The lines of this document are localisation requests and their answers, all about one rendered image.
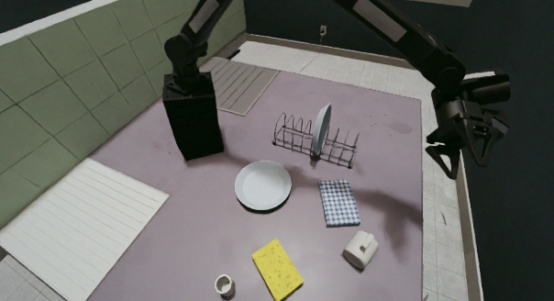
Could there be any small grey cup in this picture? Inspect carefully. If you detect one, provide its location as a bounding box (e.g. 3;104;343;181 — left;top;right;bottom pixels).
215;274;236;296

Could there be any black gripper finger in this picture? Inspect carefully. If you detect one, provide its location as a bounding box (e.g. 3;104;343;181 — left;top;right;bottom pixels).
425;145;460;180
456;122;500;167

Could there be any yellow sponge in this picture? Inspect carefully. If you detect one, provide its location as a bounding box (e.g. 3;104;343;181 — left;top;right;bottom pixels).
251;239;304;301

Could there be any blue and white checkered towel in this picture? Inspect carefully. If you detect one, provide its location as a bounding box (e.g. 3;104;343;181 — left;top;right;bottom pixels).
318;180;361;227

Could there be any white mug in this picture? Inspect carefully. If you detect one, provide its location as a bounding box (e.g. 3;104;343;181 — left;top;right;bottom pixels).
343;230;379;269

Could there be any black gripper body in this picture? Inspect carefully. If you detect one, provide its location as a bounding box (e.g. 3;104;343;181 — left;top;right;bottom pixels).
426;99;493;150

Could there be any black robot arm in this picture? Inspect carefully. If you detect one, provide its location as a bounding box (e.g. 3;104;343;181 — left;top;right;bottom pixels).
164;0;511;141

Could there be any white ribbed draining mat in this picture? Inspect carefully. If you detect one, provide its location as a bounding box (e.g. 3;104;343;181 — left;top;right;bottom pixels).
0;157;170;301

